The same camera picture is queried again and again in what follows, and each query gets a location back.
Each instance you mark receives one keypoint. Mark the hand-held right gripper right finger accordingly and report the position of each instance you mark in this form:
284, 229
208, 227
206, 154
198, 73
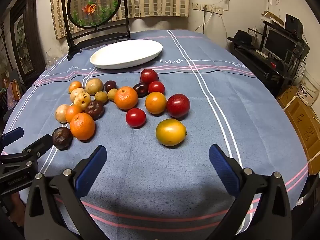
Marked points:
223, 170

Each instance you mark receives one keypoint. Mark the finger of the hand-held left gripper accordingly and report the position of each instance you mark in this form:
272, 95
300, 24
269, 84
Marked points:
37, 146
13, 133

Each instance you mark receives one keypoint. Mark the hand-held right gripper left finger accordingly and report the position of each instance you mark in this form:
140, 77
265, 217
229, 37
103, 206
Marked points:
91, 170

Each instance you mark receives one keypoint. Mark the dark wrinkled passion fruit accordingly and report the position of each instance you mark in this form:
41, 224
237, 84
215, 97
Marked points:
62, 138

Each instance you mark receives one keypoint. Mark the tan round fruit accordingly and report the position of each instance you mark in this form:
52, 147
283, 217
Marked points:
61, 113

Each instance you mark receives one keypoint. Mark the mandarin orange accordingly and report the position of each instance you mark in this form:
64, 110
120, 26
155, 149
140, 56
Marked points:
126, 98
82, 126

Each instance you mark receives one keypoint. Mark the dark brown mangosteen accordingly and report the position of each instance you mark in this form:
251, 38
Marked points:
94, 109

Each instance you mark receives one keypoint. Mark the pale spotted pepino melon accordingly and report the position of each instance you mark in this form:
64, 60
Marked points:
82, 100

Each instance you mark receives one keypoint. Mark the large yellow-orange tomato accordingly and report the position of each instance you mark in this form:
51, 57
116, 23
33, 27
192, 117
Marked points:
171, 132

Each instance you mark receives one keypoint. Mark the red cherry tomato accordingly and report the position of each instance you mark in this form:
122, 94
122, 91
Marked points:
156, 87
135, 117

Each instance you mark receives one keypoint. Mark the yellow-brown longan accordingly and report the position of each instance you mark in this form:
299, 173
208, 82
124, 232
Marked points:
101, 97
112, 95

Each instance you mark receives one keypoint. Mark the yellow passion fruit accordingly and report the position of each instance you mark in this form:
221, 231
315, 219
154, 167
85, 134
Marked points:
94, 86

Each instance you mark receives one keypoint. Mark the white oval plate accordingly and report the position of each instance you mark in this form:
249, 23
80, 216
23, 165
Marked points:
125, 52

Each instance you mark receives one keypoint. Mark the blue plaid tablecloth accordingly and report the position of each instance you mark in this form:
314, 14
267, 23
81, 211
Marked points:
150, 180

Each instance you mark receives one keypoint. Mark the clear plastic bags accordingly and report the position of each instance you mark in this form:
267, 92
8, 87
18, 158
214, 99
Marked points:
51, 60

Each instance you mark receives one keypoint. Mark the large cardboard box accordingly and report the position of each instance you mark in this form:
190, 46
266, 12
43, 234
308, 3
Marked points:
305, 130

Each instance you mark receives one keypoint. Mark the small cardboard box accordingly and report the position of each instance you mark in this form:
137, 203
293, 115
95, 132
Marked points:
288, 96

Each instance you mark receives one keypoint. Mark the black computer desk rack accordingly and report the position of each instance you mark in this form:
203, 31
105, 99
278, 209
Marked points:
260, 70

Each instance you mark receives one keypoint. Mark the small red object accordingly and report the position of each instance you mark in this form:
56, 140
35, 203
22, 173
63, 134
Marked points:
273, 65

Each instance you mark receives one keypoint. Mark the white plastic bucket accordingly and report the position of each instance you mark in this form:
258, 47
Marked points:
308, 90

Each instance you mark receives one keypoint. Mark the white keyboard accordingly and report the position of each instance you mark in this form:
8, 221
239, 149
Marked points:
261, 53

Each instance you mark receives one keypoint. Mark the black hat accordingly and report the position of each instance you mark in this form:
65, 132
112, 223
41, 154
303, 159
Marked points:
241, 38

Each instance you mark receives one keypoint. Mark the computer monitor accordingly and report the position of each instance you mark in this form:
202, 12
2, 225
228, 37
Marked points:
278, 42

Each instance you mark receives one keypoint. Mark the flat tan box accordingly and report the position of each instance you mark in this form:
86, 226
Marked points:
273, 17

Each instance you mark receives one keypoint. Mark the black speaker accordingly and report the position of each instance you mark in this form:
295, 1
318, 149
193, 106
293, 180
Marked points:
293, 23

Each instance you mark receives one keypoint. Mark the dark framed wall painting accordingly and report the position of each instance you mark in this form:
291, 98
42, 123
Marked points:
23, 42

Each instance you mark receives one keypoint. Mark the white wall socket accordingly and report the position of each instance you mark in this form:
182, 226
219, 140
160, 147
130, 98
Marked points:
196, 5

